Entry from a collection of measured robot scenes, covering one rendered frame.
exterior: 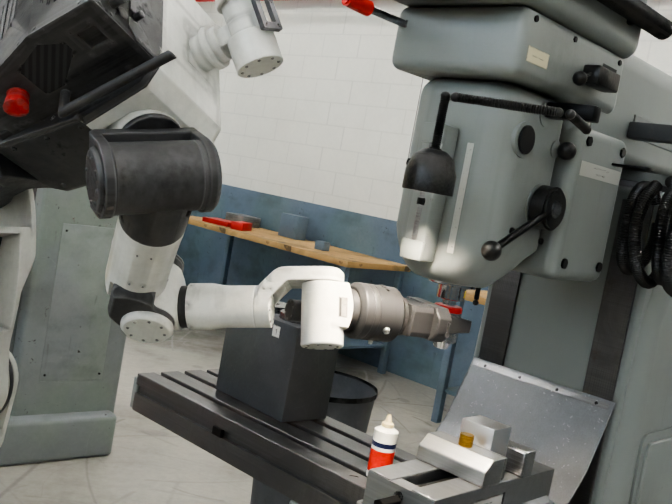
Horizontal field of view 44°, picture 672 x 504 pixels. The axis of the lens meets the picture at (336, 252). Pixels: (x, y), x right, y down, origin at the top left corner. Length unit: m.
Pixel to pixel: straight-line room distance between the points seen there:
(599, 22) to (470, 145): 0.29
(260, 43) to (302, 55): 6.74
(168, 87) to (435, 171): 0.37
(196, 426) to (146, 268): 0.58
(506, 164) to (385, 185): 5.68
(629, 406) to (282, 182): 6.34
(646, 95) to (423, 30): 0.49
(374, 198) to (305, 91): 1.33
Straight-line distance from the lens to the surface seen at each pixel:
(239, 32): 1.17
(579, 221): 1.47
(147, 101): 1.12
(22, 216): 1.46
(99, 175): 1.03
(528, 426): 1.71
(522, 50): 1.26
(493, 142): 1.29
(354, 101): 7.34
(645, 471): 1.77
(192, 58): 1.21
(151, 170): 1.03
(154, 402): 1.80
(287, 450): 1.51
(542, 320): 1.74
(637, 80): 1.61
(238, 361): 1.74
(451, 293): 1.38
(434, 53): 1.33
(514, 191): 1.32
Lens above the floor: 1.44
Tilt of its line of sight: 5 degrees down
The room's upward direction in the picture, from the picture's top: 10 degrees clockwise
